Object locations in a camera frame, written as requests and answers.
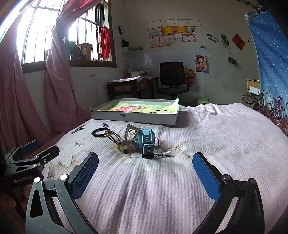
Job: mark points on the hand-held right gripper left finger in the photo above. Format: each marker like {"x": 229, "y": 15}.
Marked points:
{"x": 86, "y": 175}

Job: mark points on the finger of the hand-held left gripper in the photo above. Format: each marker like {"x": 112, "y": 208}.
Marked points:
{"x": 50, "y": 153}
{"x": 29, "y": 146}

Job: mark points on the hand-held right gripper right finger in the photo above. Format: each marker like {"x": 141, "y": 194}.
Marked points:
{"x": 205, "y": 177}

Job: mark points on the white alligator hair clip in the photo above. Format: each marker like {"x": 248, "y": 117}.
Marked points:
{"x": 164, "y": 154}

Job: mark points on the beige hair claw clip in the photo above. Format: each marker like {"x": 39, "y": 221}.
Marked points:
{"x": 130, "y": 133}

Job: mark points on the blue wrist watch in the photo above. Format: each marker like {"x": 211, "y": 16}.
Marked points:
{"x": 146, "y": 141}

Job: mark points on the white cardboard box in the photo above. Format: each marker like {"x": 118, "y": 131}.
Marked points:
{"x": 135, "y": 118}

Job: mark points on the person's left hand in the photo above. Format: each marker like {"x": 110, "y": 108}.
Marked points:
{"x": 10, "y": 201}

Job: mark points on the pink curtain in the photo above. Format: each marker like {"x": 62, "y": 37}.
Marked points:
{"x": 60, "y": 78}
{"x": 13, "y": 101}

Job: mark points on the green plastic stool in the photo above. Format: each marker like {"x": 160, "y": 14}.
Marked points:
{"x": 201, "y": 100}

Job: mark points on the colourful paper liner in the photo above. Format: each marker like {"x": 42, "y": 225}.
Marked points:
{"x": 139, "y": 108}

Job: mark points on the brown handbag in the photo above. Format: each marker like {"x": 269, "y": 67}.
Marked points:
{"x": 249, "y": 101}

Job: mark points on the dark wooden desk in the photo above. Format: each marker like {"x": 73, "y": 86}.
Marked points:
{"x": 123, "y": 86}

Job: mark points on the wooden cabinet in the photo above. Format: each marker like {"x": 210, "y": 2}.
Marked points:
{"x": 253, "y": 84}

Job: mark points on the brown paper bag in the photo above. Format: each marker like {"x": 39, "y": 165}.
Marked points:
{"x": 86, "y": 51}

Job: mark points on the black office chair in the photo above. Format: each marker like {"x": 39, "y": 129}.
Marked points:
{"x": 172, "y": 74}

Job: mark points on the barred window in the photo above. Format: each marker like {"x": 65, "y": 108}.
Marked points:
{"x": 36, "y": 33}

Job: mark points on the stack of books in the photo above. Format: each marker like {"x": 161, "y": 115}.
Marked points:
{"x": 139, "y": 73}

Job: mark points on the green hanging bag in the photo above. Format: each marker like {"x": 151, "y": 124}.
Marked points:
{"x": 231, "y": 60}

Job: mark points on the red hanging cloth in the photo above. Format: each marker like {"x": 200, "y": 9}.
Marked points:
{"x": 105, "y": 42}

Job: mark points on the blue printed curtain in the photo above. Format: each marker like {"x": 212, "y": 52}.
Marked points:
{"x": 270, "y": 67}

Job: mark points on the red diamond paper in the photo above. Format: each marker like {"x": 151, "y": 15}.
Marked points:
{"x": 238, "y": 42}

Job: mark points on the family cartoon wall poster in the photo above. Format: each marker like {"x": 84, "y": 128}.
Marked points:
{"x": 191, "y": 76}

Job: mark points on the white wall paper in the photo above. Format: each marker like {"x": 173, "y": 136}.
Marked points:
{"x": 207, "y": 52}

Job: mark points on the wall photos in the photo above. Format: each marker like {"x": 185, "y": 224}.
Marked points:
{"x": 224, "y": 40}

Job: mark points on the round wall clock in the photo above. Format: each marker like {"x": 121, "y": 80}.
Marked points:
{"x": 121, "y": 30}

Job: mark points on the group of wall certificates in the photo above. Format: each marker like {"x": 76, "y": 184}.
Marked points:
{"x": 171, "y": 31}

